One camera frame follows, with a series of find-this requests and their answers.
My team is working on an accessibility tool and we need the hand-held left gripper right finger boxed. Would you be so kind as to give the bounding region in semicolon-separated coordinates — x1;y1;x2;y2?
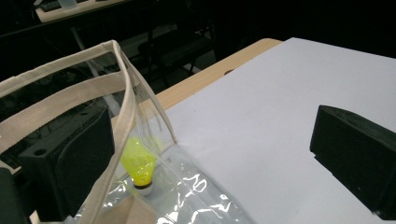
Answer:
309;105;396;221

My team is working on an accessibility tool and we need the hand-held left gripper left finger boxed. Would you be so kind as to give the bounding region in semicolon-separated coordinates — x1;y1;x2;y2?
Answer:
18;105;116;223

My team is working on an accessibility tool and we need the yellow shuttlecock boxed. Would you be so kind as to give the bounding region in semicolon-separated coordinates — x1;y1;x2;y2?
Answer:
120;135;164;197

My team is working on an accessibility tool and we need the transparent tote bag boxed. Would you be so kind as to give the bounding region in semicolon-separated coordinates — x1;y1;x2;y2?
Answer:
0;39;260;224

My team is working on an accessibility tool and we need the white table sheet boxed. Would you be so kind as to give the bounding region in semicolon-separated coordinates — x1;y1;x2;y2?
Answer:
155;36;396;224

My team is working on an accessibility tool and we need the wooden table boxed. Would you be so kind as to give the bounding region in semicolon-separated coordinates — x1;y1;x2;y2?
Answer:
154;37;283;112

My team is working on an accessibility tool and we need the black folding chair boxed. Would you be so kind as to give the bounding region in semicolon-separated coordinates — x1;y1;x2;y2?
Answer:
136;15;219;89

